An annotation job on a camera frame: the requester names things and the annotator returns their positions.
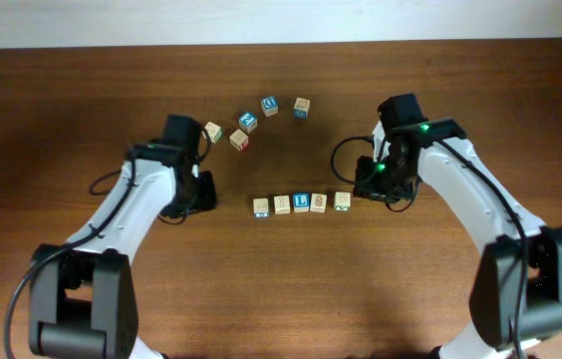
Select green V wooden block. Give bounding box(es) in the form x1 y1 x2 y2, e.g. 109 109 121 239
334 191 352 211

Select yellow O wooden block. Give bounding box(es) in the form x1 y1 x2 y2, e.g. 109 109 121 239
310 193 327 213

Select red three wooden block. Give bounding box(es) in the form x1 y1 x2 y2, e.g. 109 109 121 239
273 195 291 215

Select blue L wooden block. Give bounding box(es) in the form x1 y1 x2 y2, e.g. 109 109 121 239
292 192 310 212

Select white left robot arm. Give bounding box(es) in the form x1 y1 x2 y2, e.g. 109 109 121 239
20 140 216 358

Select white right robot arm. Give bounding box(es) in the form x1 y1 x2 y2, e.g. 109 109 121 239
353 119 562 358

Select green N wooden block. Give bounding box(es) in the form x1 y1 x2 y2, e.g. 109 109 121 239
204 122 223 144

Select red E wooden block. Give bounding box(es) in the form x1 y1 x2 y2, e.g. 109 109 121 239
229 130 249 152

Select blue Z wooden block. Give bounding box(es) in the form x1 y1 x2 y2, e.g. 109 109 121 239
238 112 258 134

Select blue H wooden block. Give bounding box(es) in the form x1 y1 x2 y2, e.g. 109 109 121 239
293 97 310 119

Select blue D wooden block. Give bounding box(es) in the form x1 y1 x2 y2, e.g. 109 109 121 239
261 96 279 117

